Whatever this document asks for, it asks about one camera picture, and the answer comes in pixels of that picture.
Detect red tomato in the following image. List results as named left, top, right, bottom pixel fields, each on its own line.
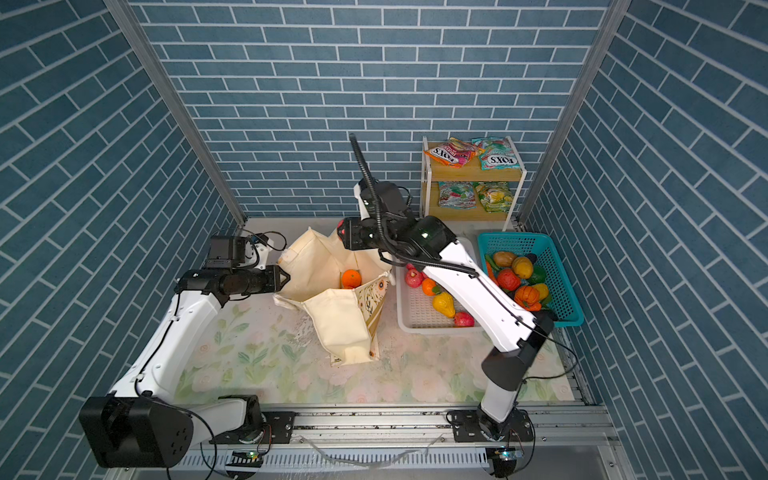
left=496, top=268, right=521, bottom=292

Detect teal plastic basket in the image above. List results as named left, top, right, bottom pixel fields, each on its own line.
left=477, top=232, right=585, bottom=327

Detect red apple back left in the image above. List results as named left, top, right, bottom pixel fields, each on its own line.
left=405, top=268, right=424, bottom=288

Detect pink green candy bag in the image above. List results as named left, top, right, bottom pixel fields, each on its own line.
left=438, top=181, right=477, bottom=210

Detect red apple front right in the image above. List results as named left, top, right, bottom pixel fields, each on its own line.
left=453, top=311, right=475, bottom=328

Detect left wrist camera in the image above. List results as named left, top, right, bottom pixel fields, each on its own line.
left=204, top=235, right=260, bottom=269

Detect cream canvas grocery bag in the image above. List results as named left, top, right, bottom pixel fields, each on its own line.
left=274, top=228, right=394, bottom=366

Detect brown potato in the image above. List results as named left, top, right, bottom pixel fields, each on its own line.
left=492, top=251, right=517, bottom=269

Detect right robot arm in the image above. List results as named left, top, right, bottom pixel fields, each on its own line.
left=337, top=180, right=553, bottom=440

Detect small orange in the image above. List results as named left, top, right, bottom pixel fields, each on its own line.
left=421, top=278, right=440, bottom=296

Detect white wooden shelf rack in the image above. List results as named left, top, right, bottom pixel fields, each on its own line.
left=419, top=136, right=530, bottom=231

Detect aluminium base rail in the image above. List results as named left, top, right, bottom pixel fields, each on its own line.
left=107, top=405, right=635, bottom=479

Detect orange pink snack bag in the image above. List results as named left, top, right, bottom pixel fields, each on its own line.
left=424, top=137, right=483, bottom=168

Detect red apple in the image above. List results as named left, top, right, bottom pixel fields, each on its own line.
left=453, top=311, right=475, bottom=328
left=405, top=268, right=424, bottom=288

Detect yellow mango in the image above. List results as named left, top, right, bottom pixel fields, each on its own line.
left=511, top=256, right=534, bottom=280

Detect yellow pear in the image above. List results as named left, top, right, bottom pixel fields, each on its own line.
left=432, top=292, right=456, bottom=319

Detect large orange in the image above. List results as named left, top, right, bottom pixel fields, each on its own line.
left=340, top=269, right=363, bottom=289

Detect white plastic basket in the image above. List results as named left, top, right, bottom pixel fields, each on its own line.
left=394, top=267, right=482, bottom=335

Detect orange bell pepper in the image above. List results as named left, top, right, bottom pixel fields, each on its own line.
left=513, top=285, right=542, bottom=312

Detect yellow green candy bag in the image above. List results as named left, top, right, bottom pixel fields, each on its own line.
left=473, top=181, right=514, bottom=213

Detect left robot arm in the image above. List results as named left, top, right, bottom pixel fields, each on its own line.
left=79, top=265, right=290, bottom=469

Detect green snack bag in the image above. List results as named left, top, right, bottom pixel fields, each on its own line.
left=471, top=137, right=521, bottom=171

